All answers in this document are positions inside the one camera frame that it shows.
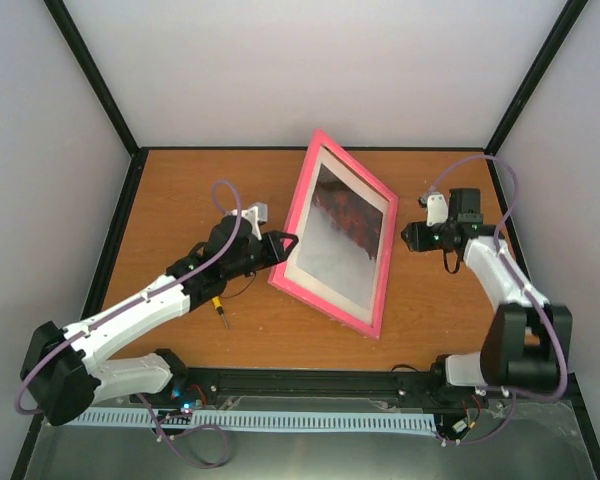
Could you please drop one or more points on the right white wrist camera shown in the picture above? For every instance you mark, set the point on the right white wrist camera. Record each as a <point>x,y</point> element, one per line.
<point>435,205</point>

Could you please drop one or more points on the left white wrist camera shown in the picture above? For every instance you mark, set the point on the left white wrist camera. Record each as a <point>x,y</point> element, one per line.
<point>256,215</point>

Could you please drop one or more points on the right black corner post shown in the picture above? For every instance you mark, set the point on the right black corner post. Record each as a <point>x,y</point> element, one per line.
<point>556,37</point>

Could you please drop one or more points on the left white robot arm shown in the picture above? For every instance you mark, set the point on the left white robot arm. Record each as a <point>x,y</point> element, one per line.
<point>68,369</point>

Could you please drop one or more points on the black corner post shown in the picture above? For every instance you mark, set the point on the black corner post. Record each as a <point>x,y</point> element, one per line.
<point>556,37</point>
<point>73,38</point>

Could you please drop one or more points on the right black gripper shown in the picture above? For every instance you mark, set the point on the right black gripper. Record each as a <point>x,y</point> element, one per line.
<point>416,242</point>

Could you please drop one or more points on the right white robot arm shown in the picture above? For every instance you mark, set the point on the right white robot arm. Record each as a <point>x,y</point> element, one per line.
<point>525,349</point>

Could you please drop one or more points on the left black corner post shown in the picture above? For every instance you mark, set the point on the left black corner post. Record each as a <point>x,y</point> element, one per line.
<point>73,38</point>

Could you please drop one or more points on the light blue cable duct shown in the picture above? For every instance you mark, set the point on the light blue cable duct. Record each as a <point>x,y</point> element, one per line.
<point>261,421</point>

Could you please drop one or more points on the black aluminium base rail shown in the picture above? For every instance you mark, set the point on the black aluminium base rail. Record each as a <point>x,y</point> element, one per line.
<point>215,387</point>

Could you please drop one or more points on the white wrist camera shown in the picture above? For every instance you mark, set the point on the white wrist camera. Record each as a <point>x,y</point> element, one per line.
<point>256,215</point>
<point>435,205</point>

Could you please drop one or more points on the yellow handled screwdriver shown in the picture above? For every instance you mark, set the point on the yellow handled screwdriver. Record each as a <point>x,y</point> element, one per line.
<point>219,309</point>

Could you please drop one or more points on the pink picture frame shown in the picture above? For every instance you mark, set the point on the pink picture frame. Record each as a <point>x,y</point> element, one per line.
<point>323,150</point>

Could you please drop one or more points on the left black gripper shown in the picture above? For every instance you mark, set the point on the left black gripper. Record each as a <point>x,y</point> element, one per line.
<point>276,252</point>

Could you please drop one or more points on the dark red photo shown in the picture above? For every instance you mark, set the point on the dark red photo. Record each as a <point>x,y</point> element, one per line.
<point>339,242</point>

